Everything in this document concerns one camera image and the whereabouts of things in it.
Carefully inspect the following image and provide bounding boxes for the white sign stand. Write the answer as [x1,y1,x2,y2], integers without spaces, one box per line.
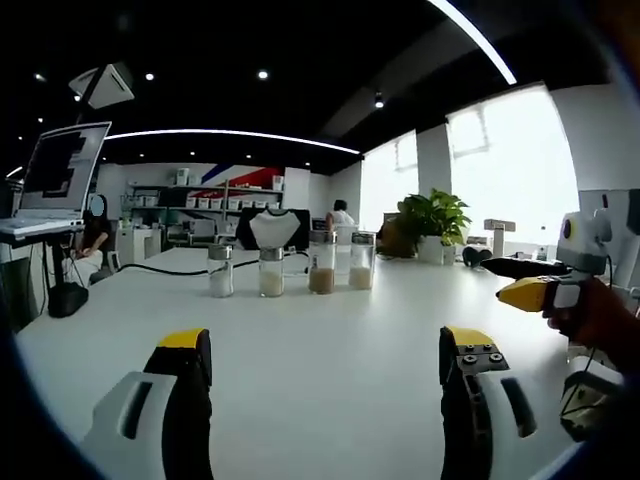
[482,217,519,257]

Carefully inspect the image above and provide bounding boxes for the silver laptop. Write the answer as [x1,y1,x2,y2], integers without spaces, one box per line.
[0,120,113,246]

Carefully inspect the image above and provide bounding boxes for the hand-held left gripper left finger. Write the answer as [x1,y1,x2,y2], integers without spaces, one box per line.
[79,327,214,480]

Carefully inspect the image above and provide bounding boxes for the ceiling air conditioner unit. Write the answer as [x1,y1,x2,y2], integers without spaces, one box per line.
[67,62,137,111]

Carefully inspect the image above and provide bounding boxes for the black laptop stand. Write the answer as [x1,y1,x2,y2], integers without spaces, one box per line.
[45,234,91,320]

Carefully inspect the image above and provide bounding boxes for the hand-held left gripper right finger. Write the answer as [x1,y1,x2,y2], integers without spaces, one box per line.
[438,325,544,480]

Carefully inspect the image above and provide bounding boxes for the black cable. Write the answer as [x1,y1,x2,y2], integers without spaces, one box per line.
[115,250,312,277]

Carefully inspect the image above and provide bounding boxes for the dark box with white edges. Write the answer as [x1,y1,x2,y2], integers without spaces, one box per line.
[558,368,627,443]

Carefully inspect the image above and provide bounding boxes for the short seasoning bottle pale grains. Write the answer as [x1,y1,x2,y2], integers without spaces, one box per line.
[257,246,286,299]

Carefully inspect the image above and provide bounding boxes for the storage shelf with white boxes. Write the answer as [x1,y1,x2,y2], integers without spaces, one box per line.
[118,167,287,246]

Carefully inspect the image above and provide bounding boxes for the small black object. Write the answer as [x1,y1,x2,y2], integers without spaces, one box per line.
[460,246,495,270]

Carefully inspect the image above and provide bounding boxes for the tall seasoning bottle pale powder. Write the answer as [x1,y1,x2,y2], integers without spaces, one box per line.
[347,230,377,292]

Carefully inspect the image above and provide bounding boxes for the short seasoning bottle white powder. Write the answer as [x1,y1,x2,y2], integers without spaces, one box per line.
[206,244,235,299]

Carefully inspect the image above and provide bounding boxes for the green potted plant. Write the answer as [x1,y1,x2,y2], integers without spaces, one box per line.
[395,187,473,261]

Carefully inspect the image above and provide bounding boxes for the tall seasoning bottle brown powder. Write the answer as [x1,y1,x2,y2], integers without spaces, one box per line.
[307,229,338,296]

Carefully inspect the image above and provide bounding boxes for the white machine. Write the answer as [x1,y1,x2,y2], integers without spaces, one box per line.
[577,187,640,301]

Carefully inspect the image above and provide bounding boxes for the white plant pot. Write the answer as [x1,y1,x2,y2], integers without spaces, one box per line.
[416,234,458,266]

